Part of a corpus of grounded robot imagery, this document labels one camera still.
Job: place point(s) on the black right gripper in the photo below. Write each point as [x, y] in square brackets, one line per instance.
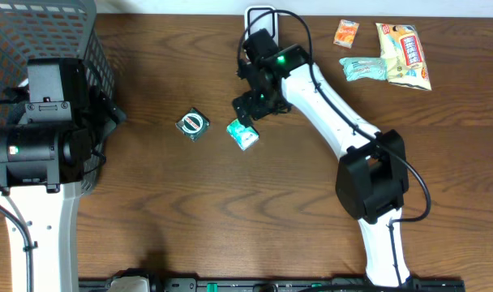
[252, 111]

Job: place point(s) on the teal tissue packet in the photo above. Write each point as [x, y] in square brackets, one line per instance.
[245, 137]

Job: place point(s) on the dark green balm box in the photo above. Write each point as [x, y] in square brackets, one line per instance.
[193, 124]

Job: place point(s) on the orange tissue packet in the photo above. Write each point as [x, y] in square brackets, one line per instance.
[345, 34]

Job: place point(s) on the light green pouch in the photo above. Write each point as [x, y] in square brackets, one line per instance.
[363, 67]

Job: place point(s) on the yellow snack chip bag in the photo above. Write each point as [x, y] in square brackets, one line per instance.
[402, 52]

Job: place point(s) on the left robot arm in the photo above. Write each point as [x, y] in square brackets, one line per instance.
[45, 156]

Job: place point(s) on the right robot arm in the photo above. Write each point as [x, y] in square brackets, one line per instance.
[371, 180]

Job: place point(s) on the grey plastic shopping basket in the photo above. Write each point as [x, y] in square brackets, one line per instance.
[47, 29]

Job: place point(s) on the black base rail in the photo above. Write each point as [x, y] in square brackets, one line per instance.
[285, 285]

